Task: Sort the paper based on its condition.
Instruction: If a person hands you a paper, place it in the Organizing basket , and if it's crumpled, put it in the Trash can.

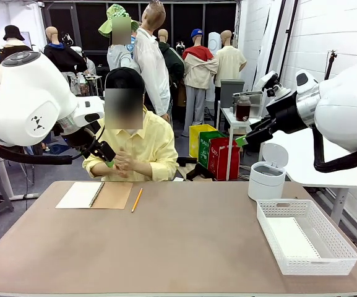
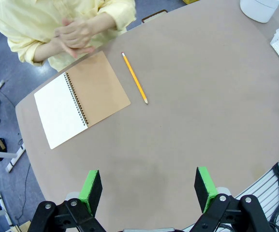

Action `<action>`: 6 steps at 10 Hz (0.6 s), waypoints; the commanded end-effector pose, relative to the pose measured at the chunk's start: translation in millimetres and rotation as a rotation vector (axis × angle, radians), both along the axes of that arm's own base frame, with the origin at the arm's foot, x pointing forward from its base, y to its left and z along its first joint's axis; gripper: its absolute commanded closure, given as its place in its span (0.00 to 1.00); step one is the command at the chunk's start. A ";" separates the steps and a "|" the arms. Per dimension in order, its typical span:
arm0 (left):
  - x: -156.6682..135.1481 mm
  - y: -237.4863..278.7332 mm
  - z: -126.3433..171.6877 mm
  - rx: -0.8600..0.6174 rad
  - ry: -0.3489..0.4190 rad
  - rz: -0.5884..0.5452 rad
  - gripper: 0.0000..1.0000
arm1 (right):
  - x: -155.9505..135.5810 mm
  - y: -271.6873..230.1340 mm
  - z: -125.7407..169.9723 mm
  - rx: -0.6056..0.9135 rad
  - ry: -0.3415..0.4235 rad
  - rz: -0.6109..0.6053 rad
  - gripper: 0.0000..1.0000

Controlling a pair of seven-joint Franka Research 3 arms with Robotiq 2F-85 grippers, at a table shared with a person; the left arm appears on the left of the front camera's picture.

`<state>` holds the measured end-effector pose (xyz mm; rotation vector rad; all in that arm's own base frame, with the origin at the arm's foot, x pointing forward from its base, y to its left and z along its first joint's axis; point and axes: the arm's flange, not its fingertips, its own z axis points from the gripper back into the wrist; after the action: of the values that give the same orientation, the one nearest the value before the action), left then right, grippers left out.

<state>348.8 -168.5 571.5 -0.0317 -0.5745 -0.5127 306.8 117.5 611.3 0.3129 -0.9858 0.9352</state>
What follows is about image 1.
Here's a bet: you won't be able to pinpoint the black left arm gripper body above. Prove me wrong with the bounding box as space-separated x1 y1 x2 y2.
61 119 103 150

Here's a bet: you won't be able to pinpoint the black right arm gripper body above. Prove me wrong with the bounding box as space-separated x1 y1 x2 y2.
266 92 306 134

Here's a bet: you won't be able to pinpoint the brown spiral notebook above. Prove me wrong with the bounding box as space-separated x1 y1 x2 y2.
55 181 134 210

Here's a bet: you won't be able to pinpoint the yellow pencil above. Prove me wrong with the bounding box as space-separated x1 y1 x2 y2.
131 187 144 213

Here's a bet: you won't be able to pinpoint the white paper sheet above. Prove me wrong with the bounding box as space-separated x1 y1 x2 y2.
266 216 321 259

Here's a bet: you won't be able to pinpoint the person's right forearm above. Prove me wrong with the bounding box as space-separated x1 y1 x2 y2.
90 161 117 179

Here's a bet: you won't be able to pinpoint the person's left forearm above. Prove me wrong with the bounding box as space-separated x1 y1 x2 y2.
133 161 155 179

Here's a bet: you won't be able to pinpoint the person's left hand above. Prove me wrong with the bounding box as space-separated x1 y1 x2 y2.
116 147 136 172

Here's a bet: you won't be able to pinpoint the person's right hand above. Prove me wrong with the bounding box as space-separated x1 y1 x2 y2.
113 165 131 179

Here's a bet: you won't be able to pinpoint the glass jar brown liquid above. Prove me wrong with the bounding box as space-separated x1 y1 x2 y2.
235 95 252 122

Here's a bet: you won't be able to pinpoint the stacked metal trays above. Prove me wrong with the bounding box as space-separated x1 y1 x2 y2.
232 90 264 119

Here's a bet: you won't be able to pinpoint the small white side table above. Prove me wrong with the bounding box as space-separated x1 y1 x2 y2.
217 106 261 182

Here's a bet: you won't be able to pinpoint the red recycling bag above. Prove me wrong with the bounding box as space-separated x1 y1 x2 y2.
208 137 241 182

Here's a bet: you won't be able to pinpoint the white round trash bin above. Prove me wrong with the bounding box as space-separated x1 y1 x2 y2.
247 142 290 202

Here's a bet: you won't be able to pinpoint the grey box bin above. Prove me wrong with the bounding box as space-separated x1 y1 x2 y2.
220 79 246 109

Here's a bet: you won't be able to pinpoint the person in yellow shirt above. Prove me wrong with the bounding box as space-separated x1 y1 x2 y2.
82 106 179 182

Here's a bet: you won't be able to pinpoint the green recycling bag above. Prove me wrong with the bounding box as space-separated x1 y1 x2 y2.
198 131 228 170

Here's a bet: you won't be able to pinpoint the large white desk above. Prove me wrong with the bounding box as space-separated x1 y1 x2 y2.
248 118 357 188

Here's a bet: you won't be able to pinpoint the yellow recycling bag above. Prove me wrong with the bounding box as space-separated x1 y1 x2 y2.
189 124 218 158

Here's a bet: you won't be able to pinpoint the black tripod pole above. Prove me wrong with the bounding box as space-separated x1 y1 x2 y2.
324 50 338 80

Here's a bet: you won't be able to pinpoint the black stand base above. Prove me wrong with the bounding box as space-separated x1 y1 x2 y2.
178 157 213 182

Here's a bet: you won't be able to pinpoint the mannequin cream shirt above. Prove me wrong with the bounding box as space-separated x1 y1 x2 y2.
213 30 247 109

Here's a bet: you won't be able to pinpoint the black cap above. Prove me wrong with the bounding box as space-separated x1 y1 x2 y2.
105 67 145 93

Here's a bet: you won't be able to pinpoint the mannequin black hoodie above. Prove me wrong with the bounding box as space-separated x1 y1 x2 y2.
43 26 88 97

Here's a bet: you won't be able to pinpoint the mannequin blue cap red jacket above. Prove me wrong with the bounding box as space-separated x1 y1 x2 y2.
181 28 218 137

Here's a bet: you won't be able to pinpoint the figure green checked hat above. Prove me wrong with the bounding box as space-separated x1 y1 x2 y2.
98 3 142 74

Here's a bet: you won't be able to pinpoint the tall mannequin white shirt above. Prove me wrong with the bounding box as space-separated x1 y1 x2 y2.
133 0 171 121

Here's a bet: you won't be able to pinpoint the white tower fan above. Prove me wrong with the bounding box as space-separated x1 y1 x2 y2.
207 32 222 101

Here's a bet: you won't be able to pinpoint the mannequin dark green jacket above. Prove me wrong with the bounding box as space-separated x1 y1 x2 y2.
157 28 185 106

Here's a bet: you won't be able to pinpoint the mannequin black bucket hat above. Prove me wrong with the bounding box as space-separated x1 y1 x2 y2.
0 25 33 59

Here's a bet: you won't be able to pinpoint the white plastic mesh basket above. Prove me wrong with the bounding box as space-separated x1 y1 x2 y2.
256 199 357 276

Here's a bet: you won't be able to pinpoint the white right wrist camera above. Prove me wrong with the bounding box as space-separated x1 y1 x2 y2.
252 70 292 100

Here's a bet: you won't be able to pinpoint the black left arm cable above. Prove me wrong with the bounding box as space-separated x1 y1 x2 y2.
0 116 108 166

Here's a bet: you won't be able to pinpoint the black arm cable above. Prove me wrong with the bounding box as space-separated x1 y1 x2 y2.
0 116 108 166
312 126 357 173

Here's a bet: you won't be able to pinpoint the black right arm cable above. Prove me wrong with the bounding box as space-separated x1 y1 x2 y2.
312 126 357 173

